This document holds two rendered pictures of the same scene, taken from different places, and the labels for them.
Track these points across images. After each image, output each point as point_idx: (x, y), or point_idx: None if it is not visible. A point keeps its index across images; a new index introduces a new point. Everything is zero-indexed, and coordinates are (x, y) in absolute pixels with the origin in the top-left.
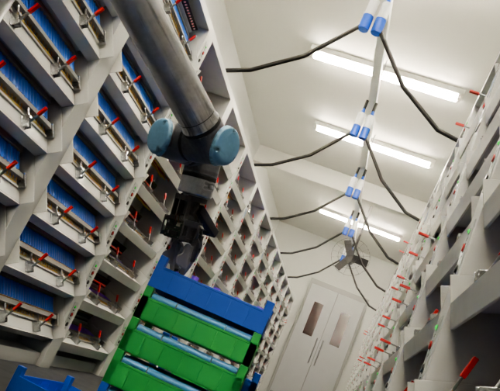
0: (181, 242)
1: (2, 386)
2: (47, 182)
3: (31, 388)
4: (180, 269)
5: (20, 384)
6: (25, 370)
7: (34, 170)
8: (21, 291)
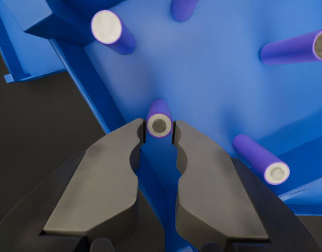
0: (92, 239)
1: (1, 65)
2: None
3: (42, 75)
4: (174, 146)
5: (30, 79)
6: (14, 76)
7: None
8: None
